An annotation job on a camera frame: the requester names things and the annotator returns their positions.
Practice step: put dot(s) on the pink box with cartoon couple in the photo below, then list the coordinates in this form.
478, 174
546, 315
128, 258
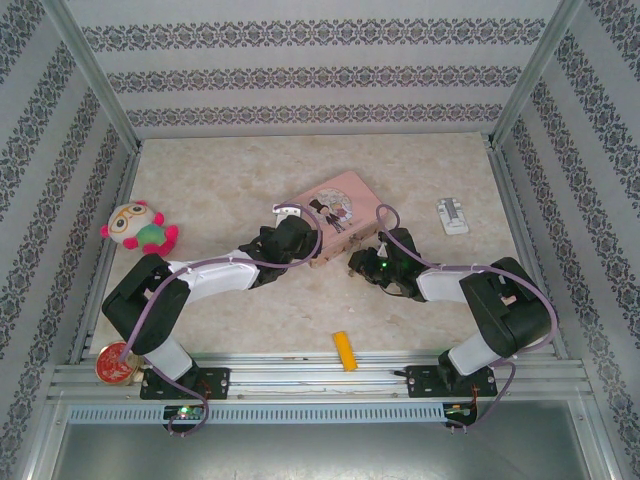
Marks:
345, 190

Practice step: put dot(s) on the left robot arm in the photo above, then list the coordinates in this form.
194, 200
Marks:
220, 280

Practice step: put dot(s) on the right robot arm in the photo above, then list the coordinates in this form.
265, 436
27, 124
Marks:
515, 320

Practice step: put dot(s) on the white plastic latch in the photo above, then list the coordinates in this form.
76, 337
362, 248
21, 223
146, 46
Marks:
452, 215

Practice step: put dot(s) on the yellow block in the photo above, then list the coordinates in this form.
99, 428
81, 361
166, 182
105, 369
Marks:
345, 350

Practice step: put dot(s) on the plush toy with glasses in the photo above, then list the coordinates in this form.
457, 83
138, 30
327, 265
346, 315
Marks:
145, 235

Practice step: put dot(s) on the small circuit board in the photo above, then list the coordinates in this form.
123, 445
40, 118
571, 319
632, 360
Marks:
187, 413
460, 411

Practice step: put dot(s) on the round red tin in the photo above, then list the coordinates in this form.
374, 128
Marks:
112, 367

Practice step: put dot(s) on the aluminium frame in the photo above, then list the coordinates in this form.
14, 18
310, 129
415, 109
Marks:
300, 375

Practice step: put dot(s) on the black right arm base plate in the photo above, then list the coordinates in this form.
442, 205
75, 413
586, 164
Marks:
420, 382

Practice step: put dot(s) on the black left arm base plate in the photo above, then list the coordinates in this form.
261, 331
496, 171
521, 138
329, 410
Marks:
217, 382

